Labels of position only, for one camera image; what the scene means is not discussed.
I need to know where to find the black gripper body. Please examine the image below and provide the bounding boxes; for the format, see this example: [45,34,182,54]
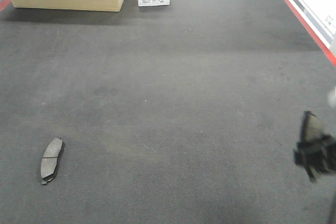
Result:
[293,135,335,174]

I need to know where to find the brake pad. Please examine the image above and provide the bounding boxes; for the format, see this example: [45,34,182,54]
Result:
[300,111,326,183]
[40,137,65,185]

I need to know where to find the dark conveyor belt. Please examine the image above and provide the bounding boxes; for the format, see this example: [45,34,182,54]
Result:
[1,0,335,223]

